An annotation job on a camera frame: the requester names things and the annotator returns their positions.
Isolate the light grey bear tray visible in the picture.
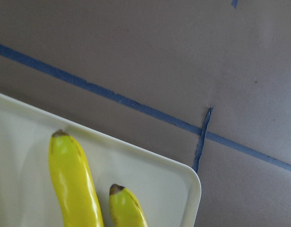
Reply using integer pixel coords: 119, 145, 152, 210
0, 93, 201, 227

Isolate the yellow banana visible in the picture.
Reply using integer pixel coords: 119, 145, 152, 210
48, 130, 104, 227
109, 184, 148, 227

